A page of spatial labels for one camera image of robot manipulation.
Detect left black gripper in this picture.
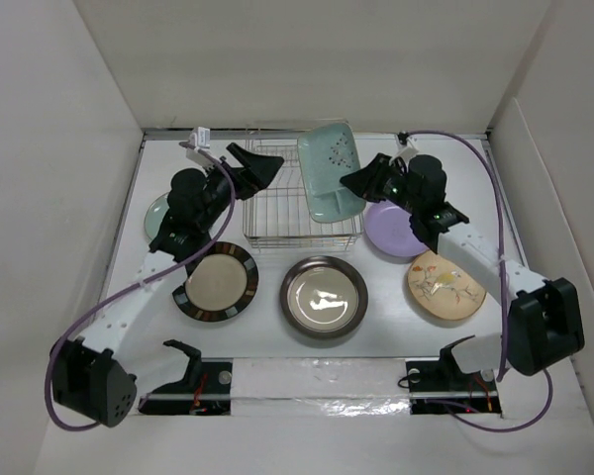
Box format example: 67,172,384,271
198,144,282,232

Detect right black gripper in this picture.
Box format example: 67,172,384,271
339,152,421,216

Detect purple round plate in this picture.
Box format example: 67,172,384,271
364,201,428,258

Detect rectangular light green plate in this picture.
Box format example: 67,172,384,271
297,122,365,224

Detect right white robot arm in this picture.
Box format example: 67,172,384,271
340,153,585,389

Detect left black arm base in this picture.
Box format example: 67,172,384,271
138,359,233,417

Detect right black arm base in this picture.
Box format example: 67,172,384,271
397,359,502,415

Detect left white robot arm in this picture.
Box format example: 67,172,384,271
44,142,284,432

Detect round light green plate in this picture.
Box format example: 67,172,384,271
144,193,168,241

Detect striped rim beige plate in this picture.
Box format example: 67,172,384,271
172,241,259,324

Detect brown rimmed deep plate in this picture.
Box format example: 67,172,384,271
279,255,369,340

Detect beige bird pattern plate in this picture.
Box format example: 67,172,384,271
407,250,487,322

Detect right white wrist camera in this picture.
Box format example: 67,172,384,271
396,132,419,161

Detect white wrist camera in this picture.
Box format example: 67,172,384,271
396,132,419,161
179,127,213,169

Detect metal wire dish rack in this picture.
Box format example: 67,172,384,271
243,121,363,249

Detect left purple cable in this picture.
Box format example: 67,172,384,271
44,141,237,430

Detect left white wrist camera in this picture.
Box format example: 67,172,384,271
179,127,213,169

